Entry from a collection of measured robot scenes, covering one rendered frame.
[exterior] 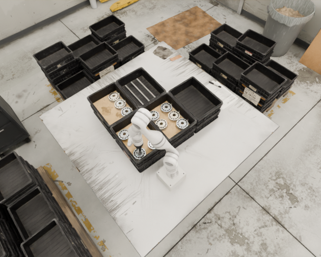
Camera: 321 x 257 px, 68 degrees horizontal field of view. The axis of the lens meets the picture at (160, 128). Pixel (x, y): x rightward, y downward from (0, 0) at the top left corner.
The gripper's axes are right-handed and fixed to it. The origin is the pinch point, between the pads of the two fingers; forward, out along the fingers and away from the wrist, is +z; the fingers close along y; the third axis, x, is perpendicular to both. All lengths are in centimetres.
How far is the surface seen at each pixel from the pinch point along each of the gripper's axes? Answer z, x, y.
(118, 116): 2.6, 23.2, 33.5
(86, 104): 16, 61, 55
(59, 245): 37, 60, -69
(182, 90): 2, -32, 65
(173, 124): 2.4, -25.7, 26.8
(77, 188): 86, 77, -9
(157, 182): 15.4, -15.1, -20.8
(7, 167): 37, 129, -7
